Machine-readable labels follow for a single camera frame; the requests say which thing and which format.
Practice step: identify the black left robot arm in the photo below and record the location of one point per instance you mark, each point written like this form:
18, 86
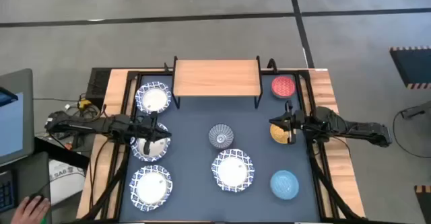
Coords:
84, 126

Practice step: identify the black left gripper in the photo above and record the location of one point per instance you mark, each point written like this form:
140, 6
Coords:
141, 130

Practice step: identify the grey metal stand foot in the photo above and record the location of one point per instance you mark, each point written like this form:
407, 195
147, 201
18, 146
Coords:
417, 110

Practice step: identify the black vented box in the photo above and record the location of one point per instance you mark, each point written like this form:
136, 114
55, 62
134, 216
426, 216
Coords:
97, 86

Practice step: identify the blue white patterned plate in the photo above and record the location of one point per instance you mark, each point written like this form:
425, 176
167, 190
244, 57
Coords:
233, 171
159, 150
151, 188
153, 99

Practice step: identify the red patterned bowl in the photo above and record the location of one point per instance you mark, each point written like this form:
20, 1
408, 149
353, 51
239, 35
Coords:
283, 86

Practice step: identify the grey framed computer monitor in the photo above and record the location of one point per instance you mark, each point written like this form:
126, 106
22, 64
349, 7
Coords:
13, 126

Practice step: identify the blue patterned bowl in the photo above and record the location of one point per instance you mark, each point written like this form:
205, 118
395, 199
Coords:
284, 184

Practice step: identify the dark panel with striped edge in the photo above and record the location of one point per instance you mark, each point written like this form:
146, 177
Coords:
414, 66
425, 207

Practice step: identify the grey ribbed bowl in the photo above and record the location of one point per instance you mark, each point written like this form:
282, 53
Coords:
221, 136

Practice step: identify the black keyboard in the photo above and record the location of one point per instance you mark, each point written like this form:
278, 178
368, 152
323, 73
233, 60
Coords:
6, 193

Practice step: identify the person's hand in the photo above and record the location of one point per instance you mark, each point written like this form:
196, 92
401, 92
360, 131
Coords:
28, 214

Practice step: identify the yellow patterned bowl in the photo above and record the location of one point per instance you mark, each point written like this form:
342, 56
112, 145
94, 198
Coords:
277, 135

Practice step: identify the black desk support bar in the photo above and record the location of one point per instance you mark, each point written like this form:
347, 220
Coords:
60, 153

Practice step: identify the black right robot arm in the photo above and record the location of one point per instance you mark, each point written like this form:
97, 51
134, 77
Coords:
353, 128

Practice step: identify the navy table mat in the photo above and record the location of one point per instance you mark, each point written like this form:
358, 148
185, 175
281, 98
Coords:
195, 123

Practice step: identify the white printed bag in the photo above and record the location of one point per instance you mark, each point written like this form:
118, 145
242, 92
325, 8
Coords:
64, 180

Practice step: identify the wooden shelf with black frame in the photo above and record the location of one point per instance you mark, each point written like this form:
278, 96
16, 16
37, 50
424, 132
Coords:
215, 77

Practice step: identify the dark grey desk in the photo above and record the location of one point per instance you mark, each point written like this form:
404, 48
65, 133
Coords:
30, 173

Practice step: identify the black metal rig frame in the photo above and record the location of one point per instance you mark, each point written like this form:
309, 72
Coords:
148, 73

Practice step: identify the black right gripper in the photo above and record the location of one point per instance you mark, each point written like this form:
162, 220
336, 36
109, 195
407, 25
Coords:
295, 121

